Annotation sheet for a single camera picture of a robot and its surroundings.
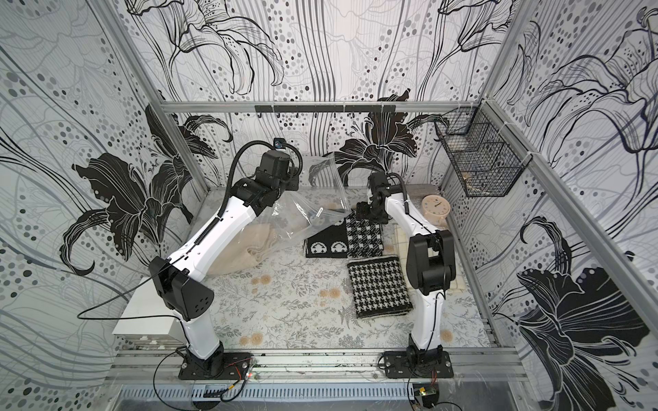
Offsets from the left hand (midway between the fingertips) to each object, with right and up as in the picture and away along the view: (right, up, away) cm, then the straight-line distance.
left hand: (288, 174), depth 81 cm
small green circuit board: (+40, -62, -11) cm, 75 cm away
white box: (-24, -31, -29) cm, 48 cm away
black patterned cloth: (+22, -22, +17) cm, 35 cm away
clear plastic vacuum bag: (+9, -6, +34) cm, 35 cm away
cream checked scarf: (+38, -25, +17) cm, 49 cm away
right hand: (+28, -13, +16) cm, 35 cm away
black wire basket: (+68, +7, +7) cm, 69 cm away
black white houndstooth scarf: (+30, -38, +3) cm, 48 cm away
